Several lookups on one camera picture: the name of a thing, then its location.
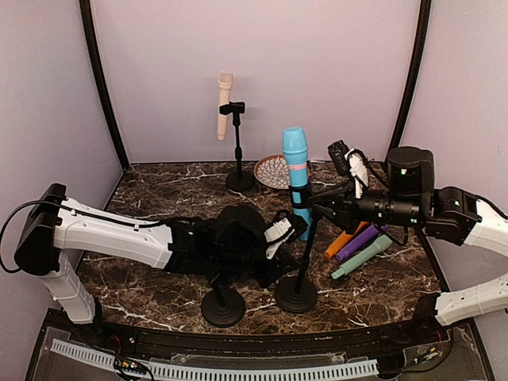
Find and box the black corner post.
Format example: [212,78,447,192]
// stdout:
[388,0,432,150]
[79,0,130,171]

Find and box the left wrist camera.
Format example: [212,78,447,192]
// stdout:
[264,210,309,260]

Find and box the black front frame rail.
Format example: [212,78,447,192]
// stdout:
[67,297,449,360]

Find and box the beige microphone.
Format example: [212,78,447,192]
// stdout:
[217,71,234,140]

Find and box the floral patterned ceramic plate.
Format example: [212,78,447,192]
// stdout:
[253,154,291,191]

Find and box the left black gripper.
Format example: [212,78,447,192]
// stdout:
[214,241,300,288]

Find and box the black stand of purple microphone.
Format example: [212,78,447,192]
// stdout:
[201,281,245,329]

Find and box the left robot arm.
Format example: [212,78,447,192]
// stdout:
[13,183,307,346]

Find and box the mint green microphone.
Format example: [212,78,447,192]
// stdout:
[331,235,393,279]

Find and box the left black corner post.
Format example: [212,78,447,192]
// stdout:
[79,0,130,171]

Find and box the black stand of beige microphone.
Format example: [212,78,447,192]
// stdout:
[219,102,255,192]

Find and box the black stand of blue microphone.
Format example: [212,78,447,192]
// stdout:
[274,183,321,314]

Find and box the purple microphone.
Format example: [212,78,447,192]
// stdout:
[335,225,387,261]

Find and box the white slotted cable duct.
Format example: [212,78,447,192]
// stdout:
[51,339,380,381]

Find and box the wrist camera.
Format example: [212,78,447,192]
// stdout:
[264,210,309,260]
[328,140,369,198]

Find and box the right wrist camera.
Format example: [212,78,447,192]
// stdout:
[328,140,369,198]

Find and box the blue microphone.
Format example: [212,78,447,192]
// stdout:
[283,127,311,241]

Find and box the right black corner post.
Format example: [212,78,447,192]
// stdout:
[388,0,432,150]

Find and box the orange microphone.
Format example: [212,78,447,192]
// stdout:
[325,221,369,259]

